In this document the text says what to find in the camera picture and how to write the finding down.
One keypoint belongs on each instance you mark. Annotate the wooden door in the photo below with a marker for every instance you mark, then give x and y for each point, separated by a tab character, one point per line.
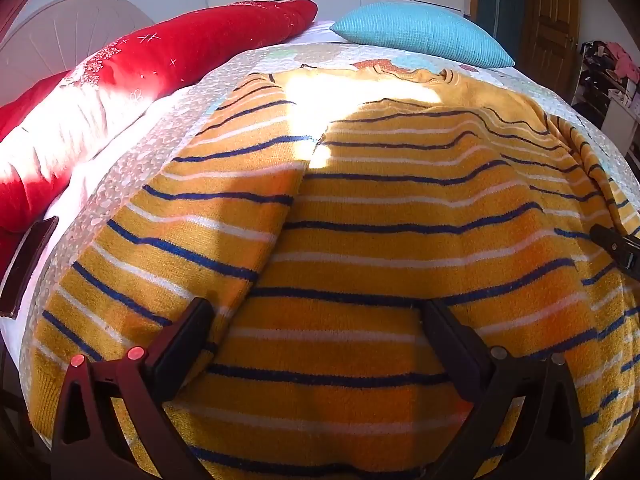
550	10

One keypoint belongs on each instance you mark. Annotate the dark wooden bed frame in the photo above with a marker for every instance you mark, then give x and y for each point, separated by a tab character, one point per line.
29	265

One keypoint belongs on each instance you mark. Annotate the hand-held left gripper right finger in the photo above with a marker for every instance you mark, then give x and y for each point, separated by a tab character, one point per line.
456	357

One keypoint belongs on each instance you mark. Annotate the pink cloth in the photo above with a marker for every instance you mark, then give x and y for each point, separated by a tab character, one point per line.
626	62

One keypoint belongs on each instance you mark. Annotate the yellow striped knit sweater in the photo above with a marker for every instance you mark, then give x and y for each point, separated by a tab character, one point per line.
360	270

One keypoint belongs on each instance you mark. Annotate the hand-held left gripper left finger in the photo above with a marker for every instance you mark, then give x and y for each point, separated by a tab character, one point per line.
181	347

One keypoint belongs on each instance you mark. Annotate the patchwork heart quilt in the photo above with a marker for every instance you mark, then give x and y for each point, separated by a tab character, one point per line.
165	130

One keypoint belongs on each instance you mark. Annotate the white shelf unit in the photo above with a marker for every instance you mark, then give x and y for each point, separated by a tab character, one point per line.
622	125

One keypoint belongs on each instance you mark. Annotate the cluttered shoe rack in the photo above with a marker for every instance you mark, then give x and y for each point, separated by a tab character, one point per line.
597	80

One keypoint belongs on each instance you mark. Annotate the red patterned duvet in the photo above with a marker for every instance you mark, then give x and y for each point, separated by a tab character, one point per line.
130	80

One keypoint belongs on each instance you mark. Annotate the white fan-pattern headboard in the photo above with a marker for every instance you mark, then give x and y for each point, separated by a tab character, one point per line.
60	35

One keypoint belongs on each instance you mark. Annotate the turquoise knit pillow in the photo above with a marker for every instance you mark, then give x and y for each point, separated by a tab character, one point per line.
425	32

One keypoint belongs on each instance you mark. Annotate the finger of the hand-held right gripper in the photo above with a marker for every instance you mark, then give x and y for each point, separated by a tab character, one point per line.
617	249

